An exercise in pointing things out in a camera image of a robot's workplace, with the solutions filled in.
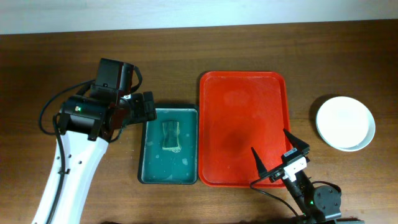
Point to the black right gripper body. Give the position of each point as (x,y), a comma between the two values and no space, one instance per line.
(275,173)

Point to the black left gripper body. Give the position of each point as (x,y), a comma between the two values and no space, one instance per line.
(135,109)

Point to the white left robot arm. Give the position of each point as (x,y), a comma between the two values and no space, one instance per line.
(86,124)

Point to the black tray with green water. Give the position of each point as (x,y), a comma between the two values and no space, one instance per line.
(157,166)

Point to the red plastic tray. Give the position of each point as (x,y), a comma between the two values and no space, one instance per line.
(241,112)

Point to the white plate green stain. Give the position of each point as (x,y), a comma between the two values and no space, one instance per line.
(343,121)

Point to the green yellow sponge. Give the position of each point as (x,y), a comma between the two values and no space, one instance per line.
(171,133)

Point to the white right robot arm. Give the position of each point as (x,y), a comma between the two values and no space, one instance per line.
(319,201)

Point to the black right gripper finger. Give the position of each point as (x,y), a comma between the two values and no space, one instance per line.
(261,169)
(297,143)

